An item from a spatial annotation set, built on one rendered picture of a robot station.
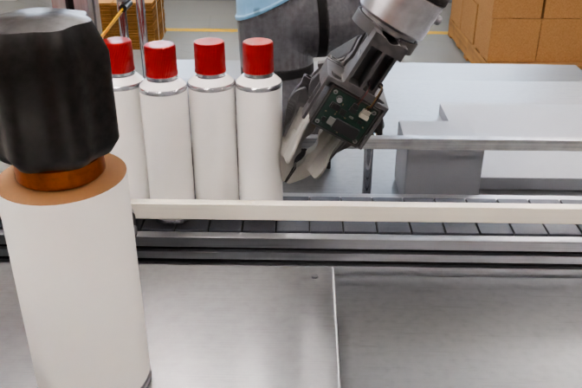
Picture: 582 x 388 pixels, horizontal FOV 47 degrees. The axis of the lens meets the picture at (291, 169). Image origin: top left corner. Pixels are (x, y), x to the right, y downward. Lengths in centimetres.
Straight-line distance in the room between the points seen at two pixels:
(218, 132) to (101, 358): 31
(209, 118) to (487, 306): 36
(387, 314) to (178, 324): 22
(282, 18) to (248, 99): 30
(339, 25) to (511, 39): 306
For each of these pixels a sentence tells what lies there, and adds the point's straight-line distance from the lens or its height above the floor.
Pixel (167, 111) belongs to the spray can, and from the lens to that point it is 73.
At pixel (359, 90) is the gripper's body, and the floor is 106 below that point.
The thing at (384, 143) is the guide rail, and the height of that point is 96.
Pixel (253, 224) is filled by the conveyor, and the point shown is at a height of 88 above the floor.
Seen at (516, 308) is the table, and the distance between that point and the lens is 77.
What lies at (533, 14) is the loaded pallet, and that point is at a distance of 405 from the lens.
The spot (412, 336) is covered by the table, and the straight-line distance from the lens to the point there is 71.
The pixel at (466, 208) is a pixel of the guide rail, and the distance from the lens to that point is 77.
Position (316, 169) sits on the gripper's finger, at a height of 95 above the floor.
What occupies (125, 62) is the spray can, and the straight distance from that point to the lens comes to 75.
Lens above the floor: 128
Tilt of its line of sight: 26 degrees down
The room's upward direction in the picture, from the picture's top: straight up
